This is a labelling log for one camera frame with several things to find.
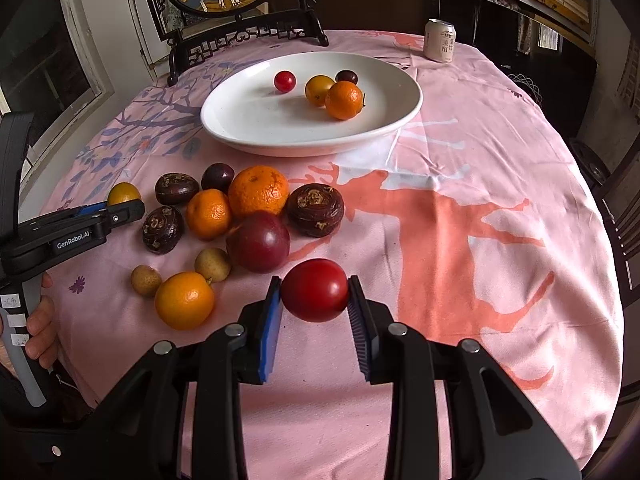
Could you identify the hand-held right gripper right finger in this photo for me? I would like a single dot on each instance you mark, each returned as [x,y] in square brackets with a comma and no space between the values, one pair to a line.
[358,332]

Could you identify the person's left forearm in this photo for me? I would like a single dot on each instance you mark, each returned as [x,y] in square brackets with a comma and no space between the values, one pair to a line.
[30,400]

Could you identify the smooth orange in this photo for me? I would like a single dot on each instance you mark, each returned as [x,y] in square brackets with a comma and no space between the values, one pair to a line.
[184,301]

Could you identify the small orange mandarin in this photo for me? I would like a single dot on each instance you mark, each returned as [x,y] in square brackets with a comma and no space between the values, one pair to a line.
[208,214]
[344,101]

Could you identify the tan longan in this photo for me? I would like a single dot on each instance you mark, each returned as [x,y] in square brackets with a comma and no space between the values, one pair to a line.
[213,264]
[146,280]

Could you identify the large bumpy orange mandarin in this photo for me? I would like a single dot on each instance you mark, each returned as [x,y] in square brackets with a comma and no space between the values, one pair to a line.
[260,191]

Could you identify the dark wooden chair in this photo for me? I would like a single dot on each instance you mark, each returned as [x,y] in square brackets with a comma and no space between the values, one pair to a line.
[612,220]

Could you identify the yellow cherry tomato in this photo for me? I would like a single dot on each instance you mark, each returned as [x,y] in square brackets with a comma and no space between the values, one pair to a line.
[123,193]
[317,89]

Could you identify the white oval plate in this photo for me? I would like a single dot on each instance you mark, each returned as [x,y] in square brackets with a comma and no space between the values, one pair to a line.
[260,120]

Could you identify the dark red passion fruit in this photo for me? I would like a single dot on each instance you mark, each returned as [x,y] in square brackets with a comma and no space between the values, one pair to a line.
[257,242]

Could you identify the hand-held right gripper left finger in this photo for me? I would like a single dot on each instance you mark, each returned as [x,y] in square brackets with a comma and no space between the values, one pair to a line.
[272,332]

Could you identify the large red tomato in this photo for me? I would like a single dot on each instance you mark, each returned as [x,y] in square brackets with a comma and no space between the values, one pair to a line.
[314,290]

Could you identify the white framed window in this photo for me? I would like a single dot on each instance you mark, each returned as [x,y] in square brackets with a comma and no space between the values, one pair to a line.
[55,75]

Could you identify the beige drink can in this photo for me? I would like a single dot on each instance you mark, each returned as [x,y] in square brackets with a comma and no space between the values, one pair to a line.
[439,41]

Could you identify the large dark brown water chestnut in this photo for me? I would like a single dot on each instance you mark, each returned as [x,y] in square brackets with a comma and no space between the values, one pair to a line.
[315,210]

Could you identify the red cherry tomato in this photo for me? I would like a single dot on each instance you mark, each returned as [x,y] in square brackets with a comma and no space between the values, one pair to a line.
[285,81]

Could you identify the person's left hand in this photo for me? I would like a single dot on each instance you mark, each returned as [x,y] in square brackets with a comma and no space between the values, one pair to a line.
[41,327]

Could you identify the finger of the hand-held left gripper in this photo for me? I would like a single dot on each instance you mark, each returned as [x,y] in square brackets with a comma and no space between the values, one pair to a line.
[125,214]
[92,208]

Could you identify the dark plum on plate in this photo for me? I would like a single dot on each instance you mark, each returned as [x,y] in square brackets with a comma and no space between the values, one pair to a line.
[346,76]

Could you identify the dark purple cherry tomato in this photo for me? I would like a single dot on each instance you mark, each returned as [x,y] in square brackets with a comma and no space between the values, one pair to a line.
[217,176]

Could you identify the pink printed tablecloth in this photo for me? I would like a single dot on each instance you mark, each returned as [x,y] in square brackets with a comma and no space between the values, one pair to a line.
[475,170]

